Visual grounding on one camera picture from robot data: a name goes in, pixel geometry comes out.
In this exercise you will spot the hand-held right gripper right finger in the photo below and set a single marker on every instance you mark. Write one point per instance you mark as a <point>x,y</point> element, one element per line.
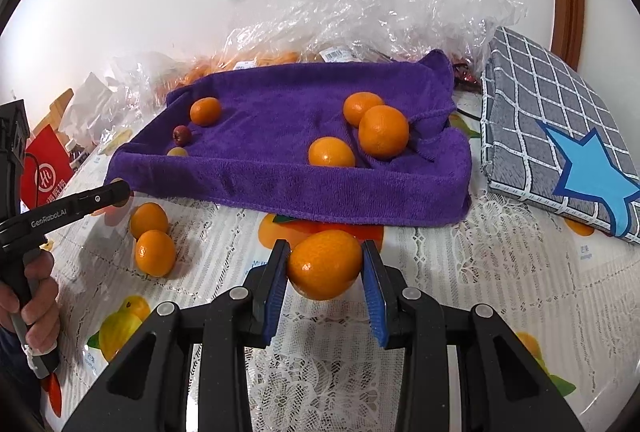
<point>376,302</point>

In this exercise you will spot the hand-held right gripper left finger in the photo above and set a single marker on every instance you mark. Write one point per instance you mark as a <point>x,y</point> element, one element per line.
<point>277,292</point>

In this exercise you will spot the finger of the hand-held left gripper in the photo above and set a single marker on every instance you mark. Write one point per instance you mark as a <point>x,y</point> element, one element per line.
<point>95,199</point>

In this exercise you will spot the orange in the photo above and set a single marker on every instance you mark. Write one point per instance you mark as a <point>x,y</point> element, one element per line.
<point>383,131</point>
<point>205,111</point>
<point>331,153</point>
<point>149,219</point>
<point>325,264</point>
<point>357,105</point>
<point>156,252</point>

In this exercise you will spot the small red apple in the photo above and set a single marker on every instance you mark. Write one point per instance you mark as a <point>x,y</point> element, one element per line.
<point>181,135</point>

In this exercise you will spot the purple towel-covered tray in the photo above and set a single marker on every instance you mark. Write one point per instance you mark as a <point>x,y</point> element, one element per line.
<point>280,112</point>

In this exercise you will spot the person's left hand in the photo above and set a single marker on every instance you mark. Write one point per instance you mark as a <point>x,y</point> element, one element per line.
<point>45,302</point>

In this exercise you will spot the red paper bag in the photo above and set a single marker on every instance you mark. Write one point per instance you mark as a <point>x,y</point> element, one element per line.
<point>47,172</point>

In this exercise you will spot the dark drink bottle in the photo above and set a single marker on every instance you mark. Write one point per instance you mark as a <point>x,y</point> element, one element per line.
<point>77,157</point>

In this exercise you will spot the white plastic bag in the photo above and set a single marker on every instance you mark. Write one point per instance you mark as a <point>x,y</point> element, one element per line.
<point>87,102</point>

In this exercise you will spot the translucent plastic bag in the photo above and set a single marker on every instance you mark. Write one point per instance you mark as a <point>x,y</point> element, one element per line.
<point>140,77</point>

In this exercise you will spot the tangerines in clear bag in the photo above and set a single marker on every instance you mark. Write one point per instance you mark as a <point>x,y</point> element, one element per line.
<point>220,62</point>

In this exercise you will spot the red snack packet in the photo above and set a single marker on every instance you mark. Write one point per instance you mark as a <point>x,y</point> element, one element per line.
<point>465,75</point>

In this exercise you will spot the grey checked cushion blue star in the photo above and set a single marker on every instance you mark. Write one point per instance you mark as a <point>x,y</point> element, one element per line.
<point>530,112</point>

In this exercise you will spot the wooden furniture frame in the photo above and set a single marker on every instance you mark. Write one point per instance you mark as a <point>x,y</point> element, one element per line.
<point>57,105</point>

